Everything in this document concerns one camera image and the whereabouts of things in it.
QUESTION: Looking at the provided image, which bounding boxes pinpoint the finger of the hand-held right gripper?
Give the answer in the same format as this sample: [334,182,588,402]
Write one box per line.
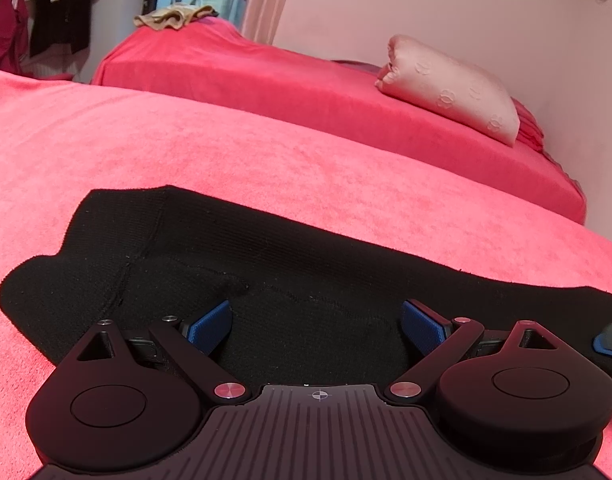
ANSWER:
[592,322,612,361]

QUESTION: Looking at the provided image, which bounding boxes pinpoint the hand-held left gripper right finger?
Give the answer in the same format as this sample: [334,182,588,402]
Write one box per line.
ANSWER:
[385,299,563,405]

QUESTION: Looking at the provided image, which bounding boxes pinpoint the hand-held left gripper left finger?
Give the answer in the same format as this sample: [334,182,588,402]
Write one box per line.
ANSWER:
[76,300,252,403]

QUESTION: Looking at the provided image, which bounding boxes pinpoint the black knit pants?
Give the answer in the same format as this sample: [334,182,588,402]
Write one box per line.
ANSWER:
[0,185,612,402]

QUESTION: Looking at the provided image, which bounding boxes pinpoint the pink plush blanket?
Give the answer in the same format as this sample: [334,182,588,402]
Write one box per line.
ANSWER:
[0,69,612,480]

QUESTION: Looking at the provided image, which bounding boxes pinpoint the folded red blanket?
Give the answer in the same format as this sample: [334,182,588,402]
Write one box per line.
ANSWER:
[511,97,546,152]

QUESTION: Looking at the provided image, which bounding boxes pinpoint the pink patterned pillow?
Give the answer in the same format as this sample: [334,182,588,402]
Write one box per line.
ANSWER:
[375,35,521,148]

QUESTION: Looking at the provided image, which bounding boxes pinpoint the bed with red sheet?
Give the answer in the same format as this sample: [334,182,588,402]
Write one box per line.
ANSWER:
[90,16,587,225]

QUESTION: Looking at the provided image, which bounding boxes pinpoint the beige crumpled cloth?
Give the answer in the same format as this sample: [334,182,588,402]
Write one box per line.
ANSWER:
[133,4,220,32]

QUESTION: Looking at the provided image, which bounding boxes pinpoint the pink curtain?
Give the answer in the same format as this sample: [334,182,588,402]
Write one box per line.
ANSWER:
[241,0,300,47]

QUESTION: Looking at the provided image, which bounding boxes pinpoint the black hanging clothes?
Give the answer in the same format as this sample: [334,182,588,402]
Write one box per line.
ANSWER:
[28,0,104,59]

